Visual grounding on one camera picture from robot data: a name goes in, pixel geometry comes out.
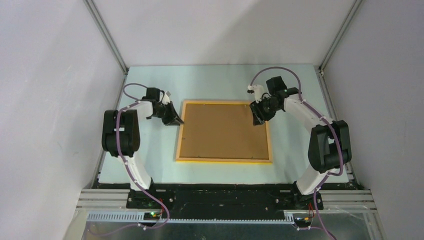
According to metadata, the aluminium corner post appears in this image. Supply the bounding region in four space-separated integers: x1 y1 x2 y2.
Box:
83 0 129 75
318 0 364 75

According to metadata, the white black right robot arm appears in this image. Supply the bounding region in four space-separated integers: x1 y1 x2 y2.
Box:
247 76 352 209

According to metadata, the aluminium corner post left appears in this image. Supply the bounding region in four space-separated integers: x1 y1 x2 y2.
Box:
83 0 129 75

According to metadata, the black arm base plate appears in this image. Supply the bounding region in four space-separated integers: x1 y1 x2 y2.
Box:
126 183 324 221

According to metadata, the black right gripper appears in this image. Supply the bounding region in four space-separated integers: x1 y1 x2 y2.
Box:
248 96 280 126

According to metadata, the yellow wooden picture frame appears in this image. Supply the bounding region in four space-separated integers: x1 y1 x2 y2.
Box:
175 99 274 165

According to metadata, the aluminium front rail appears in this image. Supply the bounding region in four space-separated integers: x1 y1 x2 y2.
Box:
76 189 377 218

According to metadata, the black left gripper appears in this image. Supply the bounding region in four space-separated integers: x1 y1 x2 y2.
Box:
152 101 183 126

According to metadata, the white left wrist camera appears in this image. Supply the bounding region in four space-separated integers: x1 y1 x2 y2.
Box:
160 91 171 105

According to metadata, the aluminium corner post right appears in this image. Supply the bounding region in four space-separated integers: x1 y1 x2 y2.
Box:
318 0 364 75

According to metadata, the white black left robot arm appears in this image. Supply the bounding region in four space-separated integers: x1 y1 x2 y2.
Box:
101 87 184 208

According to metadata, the brown cardboard backing board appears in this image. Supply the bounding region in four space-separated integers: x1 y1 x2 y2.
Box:
179 103 270 161

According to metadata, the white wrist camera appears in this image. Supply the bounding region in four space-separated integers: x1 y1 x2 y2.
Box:
160 91 171 105
247 84 265 103

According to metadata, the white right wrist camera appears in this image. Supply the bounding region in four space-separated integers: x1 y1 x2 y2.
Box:
247 84 265 103

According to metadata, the grey slotted cable duct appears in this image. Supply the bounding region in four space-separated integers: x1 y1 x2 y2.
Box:
86 211 299 225

